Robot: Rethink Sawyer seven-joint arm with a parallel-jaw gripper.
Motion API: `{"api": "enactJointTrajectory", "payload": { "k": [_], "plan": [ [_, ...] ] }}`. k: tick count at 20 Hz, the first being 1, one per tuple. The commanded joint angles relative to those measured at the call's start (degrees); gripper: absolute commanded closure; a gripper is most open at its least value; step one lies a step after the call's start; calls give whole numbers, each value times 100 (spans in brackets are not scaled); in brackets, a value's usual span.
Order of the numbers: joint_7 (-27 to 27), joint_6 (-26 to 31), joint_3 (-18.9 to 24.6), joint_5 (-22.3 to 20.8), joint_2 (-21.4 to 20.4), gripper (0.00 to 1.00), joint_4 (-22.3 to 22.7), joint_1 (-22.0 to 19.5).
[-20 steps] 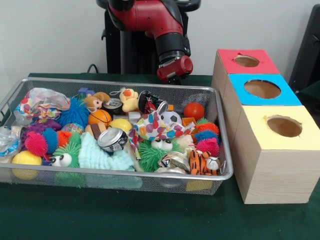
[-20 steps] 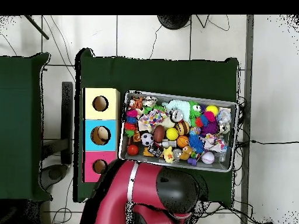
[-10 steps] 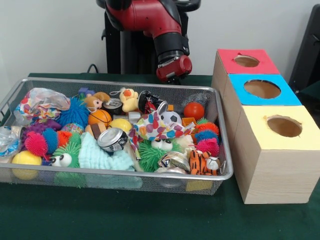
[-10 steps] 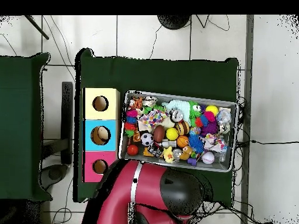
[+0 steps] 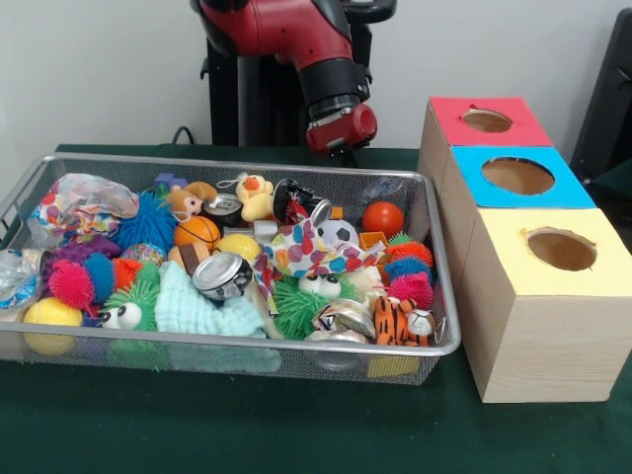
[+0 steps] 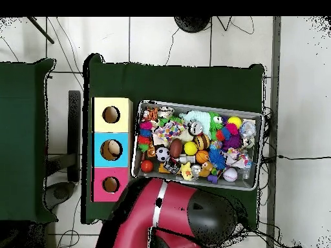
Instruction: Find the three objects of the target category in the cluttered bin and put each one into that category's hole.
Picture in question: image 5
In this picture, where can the orange tiger plush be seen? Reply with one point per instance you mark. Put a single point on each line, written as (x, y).
(400, 323)

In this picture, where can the black upright panel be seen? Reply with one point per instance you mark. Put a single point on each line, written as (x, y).
(607, 99)

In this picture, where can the red-orange ball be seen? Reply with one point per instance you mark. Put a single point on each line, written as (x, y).
(383, 219)

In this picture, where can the dark green side tablecloth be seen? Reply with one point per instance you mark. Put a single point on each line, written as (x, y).
(619, 190)

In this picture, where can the plain yellow ball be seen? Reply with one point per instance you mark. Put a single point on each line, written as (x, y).
(239, 247)

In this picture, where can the small orange basketball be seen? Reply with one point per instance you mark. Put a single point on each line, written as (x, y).
(197, 232)

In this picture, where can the yellow duck plush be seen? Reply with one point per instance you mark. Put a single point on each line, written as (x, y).
(252, 195)

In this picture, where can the wooden box with three holes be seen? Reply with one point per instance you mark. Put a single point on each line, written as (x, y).
(543, 345)

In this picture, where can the small soccer ball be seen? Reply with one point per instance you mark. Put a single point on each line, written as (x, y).
(338, 232)

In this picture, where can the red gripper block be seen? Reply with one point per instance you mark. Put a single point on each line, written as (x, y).
(345, 128)

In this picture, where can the mint green cloth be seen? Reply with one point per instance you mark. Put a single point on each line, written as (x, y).
(197, 308)

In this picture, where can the crushed silver can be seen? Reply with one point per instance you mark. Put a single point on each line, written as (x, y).
(222, 279)

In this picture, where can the blue spiky ball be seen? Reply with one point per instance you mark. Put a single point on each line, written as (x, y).
(143, 222)

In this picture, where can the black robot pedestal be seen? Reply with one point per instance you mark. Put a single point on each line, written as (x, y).
(266, 108)

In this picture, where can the polka-dot crumpled cloth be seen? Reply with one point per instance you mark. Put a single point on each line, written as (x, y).
(306, 252)

